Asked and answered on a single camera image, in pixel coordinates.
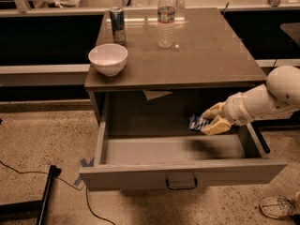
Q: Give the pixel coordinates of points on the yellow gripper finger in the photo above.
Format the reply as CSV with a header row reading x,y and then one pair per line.
x,y
214,111
218,125

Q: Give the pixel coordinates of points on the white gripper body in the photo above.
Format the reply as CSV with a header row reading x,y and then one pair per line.
x,y
234,110

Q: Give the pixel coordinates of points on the blue rxbar blueberry wrapper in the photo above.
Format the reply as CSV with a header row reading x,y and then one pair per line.
x,y
196,123

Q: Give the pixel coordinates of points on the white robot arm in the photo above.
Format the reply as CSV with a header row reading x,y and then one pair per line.
x,y
280,94

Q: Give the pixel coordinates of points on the open grey top drawer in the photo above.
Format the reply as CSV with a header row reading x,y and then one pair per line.
x,y
141,143

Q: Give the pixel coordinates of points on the grey cabinet with table top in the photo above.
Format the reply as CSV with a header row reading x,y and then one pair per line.
x,y
205,52

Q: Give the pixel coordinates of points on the paper label under table top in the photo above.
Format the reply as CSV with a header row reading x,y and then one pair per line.
x,y
155,94

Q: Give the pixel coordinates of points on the white sneaker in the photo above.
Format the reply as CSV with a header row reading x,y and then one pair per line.
x,y
279,207

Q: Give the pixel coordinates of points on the clear plastic water bottle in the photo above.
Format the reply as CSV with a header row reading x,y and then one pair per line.
x,y
165,23

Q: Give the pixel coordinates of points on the white ceramic bowl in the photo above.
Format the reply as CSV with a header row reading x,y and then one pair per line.
x,y
108,59

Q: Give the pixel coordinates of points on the blue tape cross marker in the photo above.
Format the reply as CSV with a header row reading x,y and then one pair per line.
x,y
85,164

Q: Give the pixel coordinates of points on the silver blue energy drink can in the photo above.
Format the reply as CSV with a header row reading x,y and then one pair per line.
x,y
118,25

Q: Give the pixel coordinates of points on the black metal stand base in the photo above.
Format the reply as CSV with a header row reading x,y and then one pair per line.
x,y
32,209

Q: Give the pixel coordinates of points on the black drawer handle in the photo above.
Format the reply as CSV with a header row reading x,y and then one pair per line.
x,y
181,186

